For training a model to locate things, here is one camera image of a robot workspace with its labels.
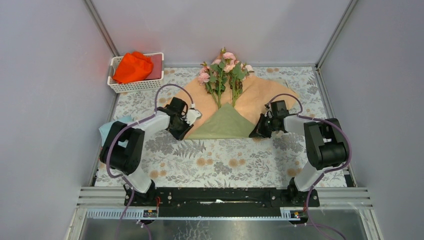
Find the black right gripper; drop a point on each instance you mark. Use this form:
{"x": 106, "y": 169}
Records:
{"x": 255, "y": 134}

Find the pink fake flower bunch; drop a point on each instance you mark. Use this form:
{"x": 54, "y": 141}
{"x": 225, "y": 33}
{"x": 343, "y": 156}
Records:
{"x": 226, "y": 71}

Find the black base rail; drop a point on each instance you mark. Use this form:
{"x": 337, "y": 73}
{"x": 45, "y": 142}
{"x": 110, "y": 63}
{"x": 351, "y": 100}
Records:
{"x": 221, "y": 202}

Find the orange wrapping paper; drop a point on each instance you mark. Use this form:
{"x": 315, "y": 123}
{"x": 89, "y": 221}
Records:
{"x": 257, "y": 92}

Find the olive green wrapping paper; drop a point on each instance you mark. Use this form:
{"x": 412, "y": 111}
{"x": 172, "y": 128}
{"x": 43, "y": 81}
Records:
{"x": 225, "y": 123}

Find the light blue towel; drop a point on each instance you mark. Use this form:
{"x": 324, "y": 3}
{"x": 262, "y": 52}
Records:
{"x": 105, "y": 128}

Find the white perforated plastic basket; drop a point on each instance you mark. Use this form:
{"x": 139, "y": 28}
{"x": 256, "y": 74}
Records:
{"x": 132, "y": 87}

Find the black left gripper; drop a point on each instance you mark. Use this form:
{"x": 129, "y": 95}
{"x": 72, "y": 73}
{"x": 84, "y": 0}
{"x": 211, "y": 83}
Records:
{"x": 180, "y": 136}

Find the dark red cloth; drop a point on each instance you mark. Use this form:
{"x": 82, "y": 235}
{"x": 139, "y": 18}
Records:
{"x": 157, "y": 60}

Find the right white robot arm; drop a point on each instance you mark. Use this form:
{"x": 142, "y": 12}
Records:
{"x": 326, "y": 144}

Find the orange cloth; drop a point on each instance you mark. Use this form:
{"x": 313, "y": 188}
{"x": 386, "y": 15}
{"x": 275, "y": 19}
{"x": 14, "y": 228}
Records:
{"x": 133, "y": 67}

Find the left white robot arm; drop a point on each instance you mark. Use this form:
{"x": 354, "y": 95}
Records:
{"x": 123, "y": 147}

